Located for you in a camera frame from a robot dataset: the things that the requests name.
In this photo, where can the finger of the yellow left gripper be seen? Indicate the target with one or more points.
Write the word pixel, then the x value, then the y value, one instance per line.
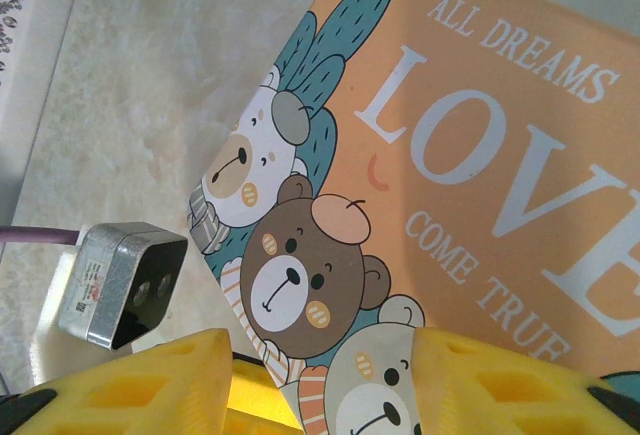
pixel 255 405

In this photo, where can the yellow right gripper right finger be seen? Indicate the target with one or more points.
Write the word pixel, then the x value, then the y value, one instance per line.
pixel 510 400

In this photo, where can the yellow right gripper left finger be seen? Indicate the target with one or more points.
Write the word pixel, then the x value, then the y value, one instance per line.
pixel 125 395

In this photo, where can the orange cartoon bear box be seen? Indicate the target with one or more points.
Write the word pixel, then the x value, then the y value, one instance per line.
pixel 450 155

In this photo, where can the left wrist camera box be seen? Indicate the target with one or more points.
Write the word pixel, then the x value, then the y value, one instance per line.
pixel 110 280

